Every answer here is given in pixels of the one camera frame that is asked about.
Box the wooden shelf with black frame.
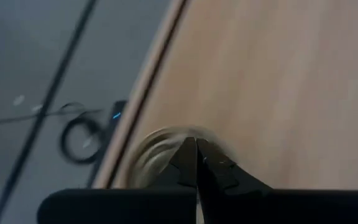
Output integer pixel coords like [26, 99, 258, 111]
[92, 0, 358, 190]

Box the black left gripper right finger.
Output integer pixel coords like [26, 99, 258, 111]
[196, 138, 273, 195]

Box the blue salmon can gold lid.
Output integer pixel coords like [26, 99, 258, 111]
[128, 125, 239, 190]

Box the coiled black floor cable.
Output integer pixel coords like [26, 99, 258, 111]
[59, 115, 105, 166]

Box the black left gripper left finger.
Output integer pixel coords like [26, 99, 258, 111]
[168, 136, 198, 189]

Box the black device with blue light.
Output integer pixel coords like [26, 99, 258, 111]
[87, 99, 127, 187]

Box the long black floor cable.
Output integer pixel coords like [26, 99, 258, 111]
[0, 102, 105, 127]

